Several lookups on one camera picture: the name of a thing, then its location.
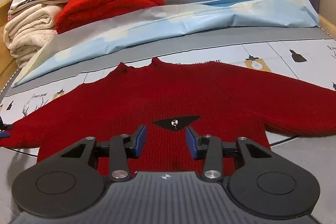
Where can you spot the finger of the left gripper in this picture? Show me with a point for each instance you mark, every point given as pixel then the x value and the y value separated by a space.
pixel 4 127
pixel 4 134

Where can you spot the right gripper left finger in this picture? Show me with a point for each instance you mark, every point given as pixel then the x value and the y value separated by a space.
pixel 123 147

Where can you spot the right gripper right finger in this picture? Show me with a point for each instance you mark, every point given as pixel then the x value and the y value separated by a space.
pixel 209 149

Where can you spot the dark red knit sweater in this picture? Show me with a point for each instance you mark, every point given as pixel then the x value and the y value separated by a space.
pixel 213 98

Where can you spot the cream folded blanket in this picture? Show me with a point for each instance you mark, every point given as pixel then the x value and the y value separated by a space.
pixel 29 31

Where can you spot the printed deer bed sheet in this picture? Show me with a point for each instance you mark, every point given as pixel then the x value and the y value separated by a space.
pixel 311 61

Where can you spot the bright red quilt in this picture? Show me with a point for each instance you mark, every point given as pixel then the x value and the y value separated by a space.
pixel 77 13

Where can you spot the light blue folded sheet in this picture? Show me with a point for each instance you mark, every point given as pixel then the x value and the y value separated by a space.
pixel 163 22

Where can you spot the wooden bed frame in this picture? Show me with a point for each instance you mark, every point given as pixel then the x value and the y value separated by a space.
pixel 328 27

